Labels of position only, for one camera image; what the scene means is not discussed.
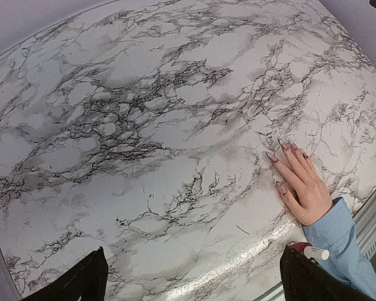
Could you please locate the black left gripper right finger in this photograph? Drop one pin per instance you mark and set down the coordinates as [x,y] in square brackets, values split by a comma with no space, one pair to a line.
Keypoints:
[304,279]

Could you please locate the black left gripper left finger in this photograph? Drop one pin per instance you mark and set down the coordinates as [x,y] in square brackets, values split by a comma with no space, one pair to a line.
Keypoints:
[87,280]

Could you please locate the red nail polish bottle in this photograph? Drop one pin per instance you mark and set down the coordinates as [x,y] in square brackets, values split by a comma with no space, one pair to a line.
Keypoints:
[310,251]

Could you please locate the blue shirt sleeve forearm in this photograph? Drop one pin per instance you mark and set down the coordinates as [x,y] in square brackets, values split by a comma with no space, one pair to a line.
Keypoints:
[336,232]

